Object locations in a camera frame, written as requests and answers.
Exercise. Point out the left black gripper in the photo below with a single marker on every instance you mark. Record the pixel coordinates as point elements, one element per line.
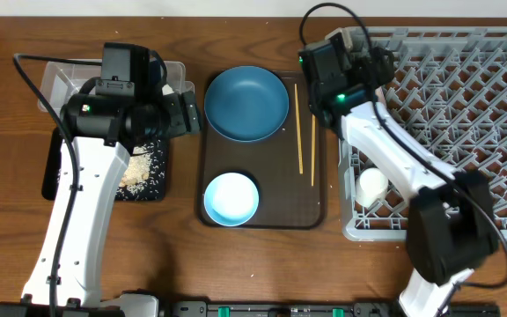
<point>190,112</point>

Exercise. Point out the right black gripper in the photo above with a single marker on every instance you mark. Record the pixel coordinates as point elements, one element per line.
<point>385,69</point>

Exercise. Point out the blue plate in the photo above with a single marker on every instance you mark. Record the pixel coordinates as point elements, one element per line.
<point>246,103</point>

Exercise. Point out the wooden chopstick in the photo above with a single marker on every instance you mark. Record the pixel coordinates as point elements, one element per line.
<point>298,129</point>
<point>313,150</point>

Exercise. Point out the light blue bowl with food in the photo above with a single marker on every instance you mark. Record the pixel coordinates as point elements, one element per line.
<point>231,199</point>

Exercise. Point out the white bowl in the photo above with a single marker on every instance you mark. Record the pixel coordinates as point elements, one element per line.
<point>354,44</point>

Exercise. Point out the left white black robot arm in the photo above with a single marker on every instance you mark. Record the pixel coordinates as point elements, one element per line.
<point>105,128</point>

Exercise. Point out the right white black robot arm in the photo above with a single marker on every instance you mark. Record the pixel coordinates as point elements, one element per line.
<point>451,228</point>

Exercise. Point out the spilled rice food waste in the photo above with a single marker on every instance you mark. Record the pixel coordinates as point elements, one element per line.
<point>144,179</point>

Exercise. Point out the grey dishwasher rack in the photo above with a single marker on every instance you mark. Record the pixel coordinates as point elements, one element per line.
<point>450,94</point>

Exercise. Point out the black plastic tray bin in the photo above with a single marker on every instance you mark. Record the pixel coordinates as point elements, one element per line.
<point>53,168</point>

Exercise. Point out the white cup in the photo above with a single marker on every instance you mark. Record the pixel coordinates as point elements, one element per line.
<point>371,186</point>

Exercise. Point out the dark brown serving tray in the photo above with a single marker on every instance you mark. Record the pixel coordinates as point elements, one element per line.
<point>287,199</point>

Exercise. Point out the clear plastic bin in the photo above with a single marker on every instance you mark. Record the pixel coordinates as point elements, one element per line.
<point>62,80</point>

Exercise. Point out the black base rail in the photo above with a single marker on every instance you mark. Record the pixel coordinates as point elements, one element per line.
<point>280,310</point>

